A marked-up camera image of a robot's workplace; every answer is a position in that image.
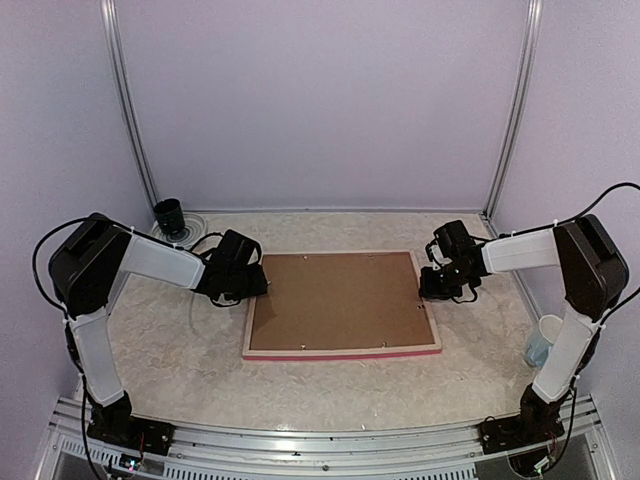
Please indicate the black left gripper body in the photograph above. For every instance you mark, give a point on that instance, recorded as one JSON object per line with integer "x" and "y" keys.
{"x": 242, "y": 288}

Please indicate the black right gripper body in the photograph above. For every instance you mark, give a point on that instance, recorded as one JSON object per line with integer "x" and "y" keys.
{"x": 445, "y": 285}

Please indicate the pink wooden picture frame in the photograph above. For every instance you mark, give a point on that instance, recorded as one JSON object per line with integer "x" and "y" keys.
{"x": 345, "y": 354}

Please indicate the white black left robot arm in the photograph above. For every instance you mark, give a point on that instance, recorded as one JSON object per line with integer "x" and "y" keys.
{"x": 85, "y": 270}

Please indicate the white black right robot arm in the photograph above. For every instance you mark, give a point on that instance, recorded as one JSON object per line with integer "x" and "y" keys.
{"x": 594, "y": 275}

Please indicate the grey spiral ceramic plate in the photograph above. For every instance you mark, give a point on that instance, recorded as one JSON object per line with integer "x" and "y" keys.
{"x": 195, "y": 227}

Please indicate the dark green speckled cup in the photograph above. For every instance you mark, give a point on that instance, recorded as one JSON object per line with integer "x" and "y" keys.
{"x": 169, "y": 216}

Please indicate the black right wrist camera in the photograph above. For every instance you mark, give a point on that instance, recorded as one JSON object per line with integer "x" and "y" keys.
{"x": 434, "y": 255}

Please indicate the aluminium front rail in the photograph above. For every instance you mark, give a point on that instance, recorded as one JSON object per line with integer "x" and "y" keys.
{"x": 451, "y": 451}

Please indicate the right aluminium corner post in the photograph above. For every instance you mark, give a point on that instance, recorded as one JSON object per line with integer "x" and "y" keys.
{"x": 517, "y": 106}

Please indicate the aluminium corner post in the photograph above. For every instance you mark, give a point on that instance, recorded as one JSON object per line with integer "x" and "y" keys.
{"x": 517, "y": 106}
{"x": 109, "y": 14}

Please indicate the left aluminium corner post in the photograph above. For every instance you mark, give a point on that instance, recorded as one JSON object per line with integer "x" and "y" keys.
{"x": 109, "y": 14}

